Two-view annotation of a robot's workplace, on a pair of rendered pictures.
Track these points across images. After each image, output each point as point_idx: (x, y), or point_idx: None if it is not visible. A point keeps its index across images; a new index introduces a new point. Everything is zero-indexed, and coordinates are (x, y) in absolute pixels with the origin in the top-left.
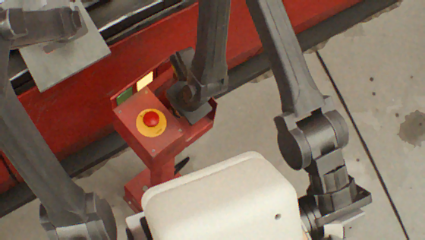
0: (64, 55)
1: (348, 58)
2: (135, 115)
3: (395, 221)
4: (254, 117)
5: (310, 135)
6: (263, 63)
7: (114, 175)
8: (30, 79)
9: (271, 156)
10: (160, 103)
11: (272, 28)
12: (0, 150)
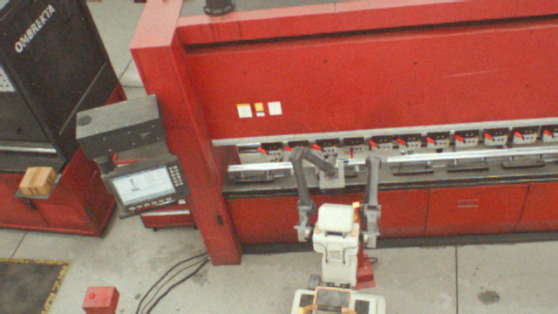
0: (331, 182)
1: (470, 255)
2: None
3: None
4: (413, 260)
5: (369, 210)
6: (427, 242)
7: None
8: (322, 190)
9: (411, 276)
10: (357, 214)
11: (371, 182)
12: None
